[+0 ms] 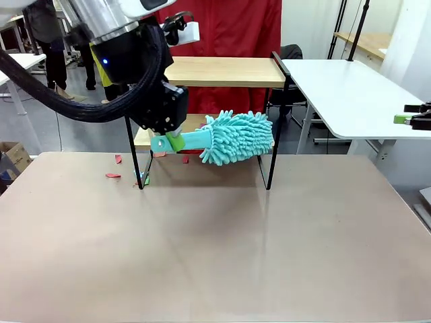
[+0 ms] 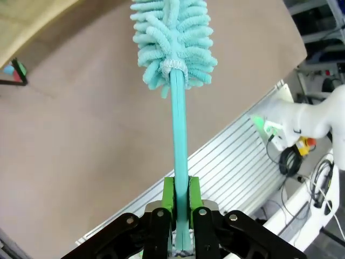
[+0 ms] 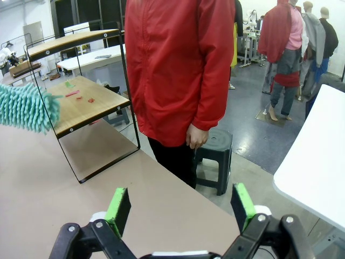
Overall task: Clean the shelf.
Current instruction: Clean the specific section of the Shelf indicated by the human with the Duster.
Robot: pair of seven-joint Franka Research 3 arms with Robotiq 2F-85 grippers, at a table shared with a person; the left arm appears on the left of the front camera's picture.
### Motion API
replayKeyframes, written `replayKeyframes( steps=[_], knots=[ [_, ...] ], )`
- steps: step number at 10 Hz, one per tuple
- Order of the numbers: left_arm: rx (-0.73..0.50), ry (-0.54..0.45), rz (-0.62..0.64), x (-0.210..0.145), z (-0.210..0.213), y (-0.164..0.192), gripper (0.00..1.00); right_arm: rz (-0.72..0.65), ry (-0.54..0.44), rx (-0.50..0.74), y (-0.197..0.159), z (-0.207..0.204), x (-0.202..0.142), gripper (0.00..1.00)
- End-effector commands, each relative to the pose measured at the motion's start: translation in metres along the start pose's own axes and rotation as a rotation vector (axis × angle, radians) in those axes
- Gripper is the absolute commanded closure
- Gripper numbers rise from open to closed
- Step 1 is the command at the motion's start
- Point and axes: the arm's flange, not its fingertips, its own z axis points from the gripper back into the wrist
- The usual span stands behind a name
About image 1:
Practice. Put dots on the person in red jacket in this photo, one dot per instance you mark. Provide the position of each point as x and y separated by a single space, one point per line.
229 27

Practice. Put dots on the red paper scrap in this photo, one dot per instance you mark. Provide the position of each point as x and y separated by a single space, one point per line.
118 159
113 175

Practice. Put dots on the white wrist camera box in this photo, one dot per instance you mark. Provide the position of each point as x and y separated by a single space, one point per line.
189 33

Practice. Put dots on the red paper strip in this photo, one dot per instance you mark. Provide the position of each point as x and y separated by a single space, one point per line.
185 159

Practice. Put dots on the black clothed mannequin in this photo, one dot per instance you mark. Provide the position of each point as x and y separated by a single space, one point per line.
88 67

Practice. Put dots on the blue paper scrap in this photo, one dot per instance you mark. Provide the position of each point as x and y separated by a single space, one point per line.
138 174

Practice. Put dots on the magenta paper strip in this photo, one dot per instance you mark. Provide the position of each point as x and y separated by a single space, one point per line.
201 126

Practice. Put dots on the wooden top background table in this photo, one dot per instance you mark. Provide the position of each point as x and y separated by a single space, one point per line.
370 42

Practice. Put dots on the cardboard box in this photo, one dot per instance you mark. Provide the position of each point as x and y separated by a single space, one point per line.
18 154

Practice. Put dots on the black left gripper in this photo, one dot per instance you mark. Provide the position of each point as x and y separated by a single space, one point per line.
165 107

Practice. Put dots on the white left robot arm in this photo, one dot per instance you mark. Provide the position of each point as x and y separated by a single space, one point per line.
107 17

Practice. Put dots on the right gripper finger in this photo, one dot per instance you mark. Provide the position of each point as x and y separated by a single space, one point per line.
415 108
402 119

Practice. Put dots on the grey top black trousers mannequin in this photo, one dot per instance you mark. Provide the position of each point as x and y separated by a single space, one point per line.
54 67

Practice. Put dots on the large white side table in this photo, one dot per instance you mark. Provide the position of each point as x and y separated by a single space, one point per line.
353 94

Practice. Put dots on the black stand pole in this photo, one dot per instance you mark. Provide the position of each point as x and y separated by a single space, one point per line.
358 30

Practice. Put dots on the black tripod stand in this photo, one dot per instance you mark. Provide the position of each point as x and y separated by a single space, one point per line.
336 32

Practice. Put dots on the two-tier wooden shelf black frame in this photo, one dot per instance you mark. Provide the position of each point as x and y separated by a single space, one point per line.
229 72

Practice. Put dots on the grey metal rail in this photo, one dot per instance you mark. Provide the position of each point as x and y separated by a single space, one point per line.
425 215

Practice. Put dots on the black pole on white table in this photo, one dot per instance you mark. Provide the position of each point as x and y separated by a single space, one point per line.
34 40

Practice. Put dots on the black office chair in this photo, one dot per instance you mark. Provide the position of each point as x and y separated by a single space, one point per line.
291 52

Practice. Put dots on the green paper scrap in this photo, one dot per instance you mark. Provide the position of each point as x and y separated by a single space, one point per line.
146 181

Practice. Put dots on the teal chenille duster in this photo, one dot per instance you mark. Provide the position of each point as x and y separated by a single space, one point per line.
242 138

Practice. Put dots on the white background table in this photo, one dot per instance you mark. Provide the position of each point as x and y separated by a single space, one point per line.
30 59

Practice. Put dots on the salmon paper strip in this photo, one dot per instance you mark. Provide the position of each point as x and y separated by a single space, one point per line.
160 154

